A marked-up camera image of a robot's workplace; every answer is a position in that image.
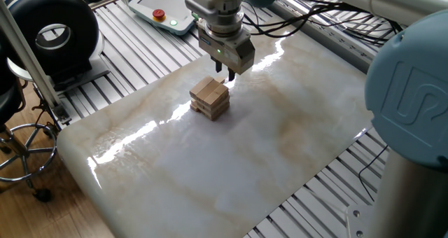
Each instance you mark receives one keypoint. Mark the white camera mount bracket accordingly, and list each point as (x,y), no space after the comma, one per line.
(213,0)

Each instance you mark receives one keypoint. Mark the white teach pendant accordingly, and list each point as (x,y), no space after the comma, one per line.
(157,0)

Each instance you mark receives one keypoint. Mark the grey robot arm, blue caps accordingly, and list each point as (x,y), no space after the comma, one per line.
(413,98)

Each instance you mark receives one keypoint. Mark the light wooden Jenga block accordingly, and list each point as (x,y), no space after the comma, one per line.
(207,115)
(193,107)
(216,95)
(220,80)
(201,104)
(202,85)
(209,90)

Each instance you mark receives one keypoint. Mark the white gripper adapter plate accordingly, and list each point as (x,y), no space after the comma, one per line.
(246,41)

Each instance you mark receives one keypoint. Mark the grey Schunk gripper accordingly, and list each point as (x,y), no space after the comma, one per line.
(227,57)

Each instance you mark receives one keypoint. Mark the grey robot mounting plate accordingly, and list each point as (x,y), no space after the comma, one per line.
(357,224)

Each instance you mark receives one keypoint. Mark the silver force torque sensor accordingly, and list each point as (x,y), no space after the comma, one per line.
(224,26)

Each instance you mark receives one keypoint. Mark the white beige marble board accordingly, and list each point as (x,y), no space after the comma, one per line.
(210,168)

